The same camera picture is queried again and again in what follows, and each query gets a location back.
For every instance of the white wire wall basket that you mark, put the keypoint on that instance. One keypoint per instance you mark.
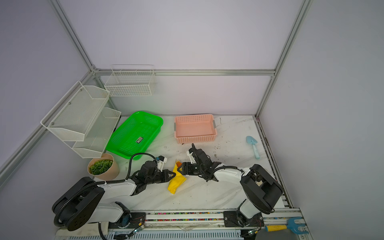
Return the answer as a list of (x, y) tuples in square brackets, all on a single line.
[(131, 81)]

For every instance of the yellow paper napkin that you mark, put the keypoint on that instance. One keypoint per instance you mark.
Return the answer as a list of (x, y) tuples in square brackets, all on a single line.
[(176, 182)]

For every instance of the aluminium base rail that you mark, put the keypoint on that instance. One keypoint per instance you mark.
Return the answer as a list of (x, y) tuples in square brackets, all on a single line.
[(188, 225)]

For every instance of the light blue garden trowel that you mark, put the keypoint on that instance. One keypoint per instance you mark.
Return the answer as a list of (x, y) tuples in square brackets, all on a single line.
[(253, 142)]

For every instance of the green plastic basket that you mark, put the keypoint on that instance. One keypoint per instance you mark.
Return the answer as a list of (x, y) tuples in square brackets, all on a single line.
[(140, 124)]

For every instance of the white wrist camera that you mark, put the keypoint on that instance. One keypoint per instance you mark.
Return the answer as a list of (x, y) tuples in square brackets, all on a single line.
[(190, 155), (161, 161)]

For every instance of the small black item in basket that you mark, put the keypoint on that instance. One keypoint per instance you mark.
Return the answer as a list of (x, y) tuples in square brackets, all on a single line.
[(139, 140)]

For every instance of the potted green succulent plant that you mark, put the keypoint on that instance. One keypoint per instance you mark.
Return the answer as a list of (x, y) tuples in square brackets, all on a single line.
[(104, 168)]

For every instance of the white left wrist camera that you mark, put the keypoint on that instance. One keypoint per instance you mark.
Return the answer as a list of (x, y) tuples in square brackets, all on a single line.
[(161, 161)]

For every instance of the white mesh two-tier shelf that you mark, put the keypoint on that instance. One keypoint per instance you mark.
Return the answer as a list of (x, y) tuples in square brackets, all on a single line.
[(83, 121)]

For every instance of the blue yellow garden fork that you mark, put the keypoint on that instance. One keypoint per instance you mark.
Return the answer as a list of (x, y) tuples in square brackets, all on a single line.
[(291, 225)]

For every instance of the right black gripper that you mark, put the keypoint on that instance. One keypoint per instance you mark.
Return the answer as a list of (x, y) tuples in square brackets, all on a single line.
[(185, 166)]

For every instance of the pink plastic basket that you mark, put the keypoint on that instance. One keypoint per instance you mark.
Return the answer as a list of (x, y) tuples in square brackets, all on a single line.
[(195, 128)]

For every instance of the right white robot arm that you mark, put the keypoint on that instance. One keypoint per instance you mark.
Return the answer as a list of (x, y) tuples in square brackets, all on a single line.
[(262, 191)]

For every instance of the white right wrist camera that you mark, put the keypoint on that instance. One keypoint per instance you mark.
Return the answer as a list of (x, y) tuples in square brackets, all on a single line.
[(190, 155)]

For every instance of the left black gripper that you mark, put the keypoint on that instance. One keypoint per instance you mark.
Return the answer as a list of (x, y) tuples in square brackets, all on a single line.
[(165, 175)]

